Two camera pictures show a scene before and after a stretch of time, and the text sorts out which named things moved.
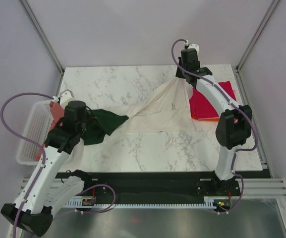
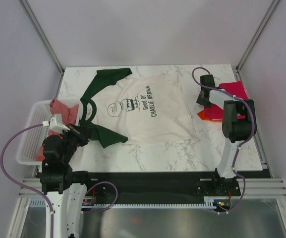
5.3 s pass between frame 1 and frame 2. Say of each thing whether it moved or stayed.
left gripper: moved
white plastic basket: stayed
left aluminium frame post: stayed
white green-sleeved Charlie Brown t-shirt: moved
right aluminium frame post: stayed
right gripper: moved
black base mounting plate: stayed
